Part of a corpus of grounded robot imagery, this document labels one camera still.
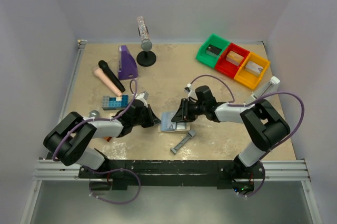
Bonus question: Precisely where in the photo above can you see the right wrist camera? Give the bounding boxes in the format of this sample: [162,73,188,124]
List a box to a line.
[184,83,197,100]

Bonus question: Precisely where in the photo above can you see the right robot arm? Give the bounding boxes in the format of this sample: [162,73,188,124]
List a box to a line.
[171,85,290,168]

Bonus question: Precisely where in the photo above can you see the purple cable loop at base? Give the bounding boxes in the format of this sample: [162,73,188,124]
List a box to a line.
[88,168,144,204]

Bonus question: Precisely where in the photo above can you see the beige microphone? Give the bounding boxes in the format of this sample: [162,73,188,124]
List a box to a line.
[92,66,122,97]

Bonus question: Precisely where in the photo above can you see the white grey stand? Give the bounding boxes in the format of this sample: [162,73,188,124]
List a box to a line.
[245,76,280,104]

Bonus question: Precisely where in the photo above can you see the grey truss bar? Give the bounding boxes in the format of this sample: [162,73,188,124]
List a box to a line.
[170,130,196,154]

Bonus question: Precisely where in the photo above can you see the glitter microphone on stand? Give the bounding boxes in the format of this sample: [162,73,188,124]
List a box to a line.
[137,16,152,52]

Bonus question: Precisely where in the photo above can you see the white card in yellow bin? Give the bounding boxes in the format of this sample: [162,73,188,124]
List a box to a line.
[245,61,264,76]

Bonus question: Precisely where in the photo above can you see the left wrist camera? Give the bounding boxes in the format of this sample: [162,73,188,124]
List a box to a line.
[135,91,148,106]

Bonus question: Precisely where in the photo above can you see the tan card in red bin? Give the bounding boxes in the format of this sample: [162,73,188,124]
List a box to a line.
[226,51,244,66]

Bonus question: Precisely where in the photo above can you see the black round stand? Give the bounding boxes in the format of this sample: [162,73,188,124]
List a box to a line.
[136,51,156,67]

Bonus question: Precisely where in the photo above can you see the black card in green bin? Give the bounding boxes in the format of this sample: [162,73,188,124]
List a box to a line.
[205,45,222,57]

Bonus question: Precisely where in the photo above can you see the green storage bin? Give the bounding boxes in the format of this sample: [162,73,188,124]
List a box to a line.
[196,34,231,68]

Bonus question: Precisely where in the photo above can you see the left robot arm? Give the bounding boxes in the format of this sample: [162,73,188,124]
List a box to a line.
[43,99,161,170]

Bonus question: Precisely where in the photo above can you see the silver credit card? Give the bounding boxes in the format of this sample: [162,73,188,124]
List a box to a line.
[161,112,176,132]

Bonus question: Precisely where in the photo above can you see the blue toy brick block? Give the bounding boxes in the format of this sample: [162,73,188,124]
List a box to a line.
[102,95,128,111]

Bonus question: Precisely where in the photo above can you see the red storage bin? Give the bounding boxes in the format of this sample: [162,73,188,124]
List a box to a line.
[214,43,249,79]

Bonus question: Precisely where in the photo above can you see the purple wedge holder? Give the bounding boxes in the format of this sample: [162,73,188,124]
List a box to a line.
[118,45,138,80]

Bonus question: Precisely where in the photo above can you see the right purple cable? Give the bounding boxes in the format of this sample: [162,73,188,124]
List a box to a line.
[189,75,306,161]

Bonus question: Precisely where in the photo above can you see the black base frame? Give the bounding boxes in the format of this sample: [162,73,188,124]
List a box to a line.
[79,160,265,190]

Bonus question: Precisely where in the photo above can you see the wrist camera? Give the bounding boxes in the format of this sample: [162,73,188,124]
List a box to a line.
[184,83,197,100]
[135,91,148,106]

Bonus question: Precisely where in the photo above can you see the aluminium frame rail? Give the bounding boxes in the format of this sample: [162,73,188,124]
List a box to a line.
[33,40,87,180]

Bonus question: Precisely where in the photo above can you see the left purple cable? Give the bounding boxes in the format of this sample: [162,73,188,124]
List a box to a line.
[52,79,139,162]

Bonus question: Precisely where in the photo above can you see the yellow storage bin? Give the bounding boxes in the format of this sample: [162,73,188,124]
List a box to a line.
[234,52,270,90]

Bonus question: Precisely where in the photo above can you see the red glitter microphone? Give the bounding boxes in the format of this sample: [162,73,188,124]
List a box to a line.
[88,110,100,118]

